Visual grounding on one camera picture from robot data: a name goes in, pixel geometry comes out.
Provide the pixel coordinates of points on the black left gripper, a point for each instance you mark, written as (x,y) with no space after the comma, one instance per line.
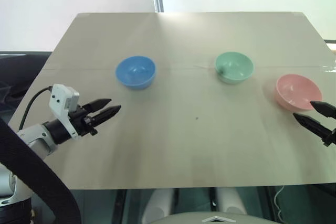
(82,123)

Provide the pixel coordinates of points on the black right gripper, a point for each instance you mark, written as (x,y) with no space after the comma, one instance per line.
(331,137)

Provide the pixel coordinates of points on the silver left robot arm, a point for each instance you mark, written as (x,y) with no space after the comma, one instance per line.
(36,137)

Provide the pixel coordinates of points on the pink plastic bowl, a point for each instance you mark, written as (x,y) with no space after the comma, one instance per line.
(298,92)

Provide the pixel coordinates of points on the blue plastic bowl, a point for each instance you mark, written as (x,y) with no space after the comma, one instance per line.
(136,73)

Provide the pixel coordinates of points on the dark furniture piece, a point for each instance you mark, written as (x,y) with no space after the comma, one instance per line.
(18,82)

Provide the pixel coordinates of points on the green plastic bowl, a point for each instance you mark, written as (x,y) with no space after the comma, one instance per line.
(234,68)

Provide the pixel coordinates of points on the white rounded robot leg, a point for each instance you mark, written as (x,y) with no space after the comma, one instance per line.
(231,200)
(160,203)

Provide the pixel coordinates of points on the grey robot torso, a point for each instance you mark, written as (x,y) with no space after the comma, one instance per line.
(183,219)

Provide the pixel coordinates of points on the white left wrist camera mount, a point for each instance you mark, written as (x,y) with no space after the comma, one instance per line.
(59,100)

